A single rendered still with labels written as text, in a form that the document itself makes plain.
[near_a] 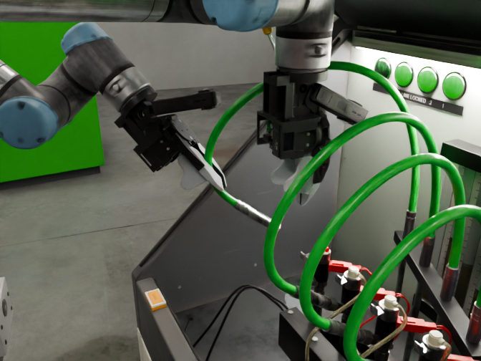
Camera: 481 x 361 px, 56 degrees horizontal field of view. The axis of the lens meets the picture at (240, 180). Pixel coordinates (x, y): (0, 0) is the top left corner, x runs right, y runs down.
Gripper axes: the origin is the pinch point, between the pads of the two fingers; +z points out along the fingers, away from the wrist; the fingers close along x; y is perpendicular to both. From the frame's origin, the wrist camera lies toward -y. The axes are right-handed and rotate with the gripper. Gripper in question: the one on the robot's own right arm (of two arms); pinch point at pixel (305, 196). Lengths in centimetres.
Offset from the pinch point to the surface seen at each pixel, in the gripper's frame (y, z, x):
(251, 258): -7.1, 31.9, -30.9
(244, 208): 5.2, 6.0, -11.1
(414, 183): -23.2, 2.2, 0.4
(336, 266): -5.6, 13.5, 2.4
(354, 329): 10.4, 2.8, 24.7
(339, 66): -8.8, -18.6, -5.5
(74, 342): 34, 124, -129
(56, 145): 15, 93, -327
